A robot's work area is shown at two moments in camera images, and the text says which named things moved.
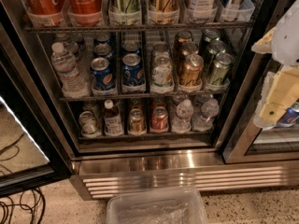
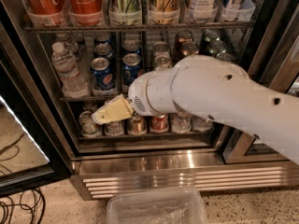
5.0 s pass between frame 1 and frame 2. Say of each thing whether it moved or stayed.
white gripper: moved
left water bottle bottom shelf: stayed
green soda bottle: stayed
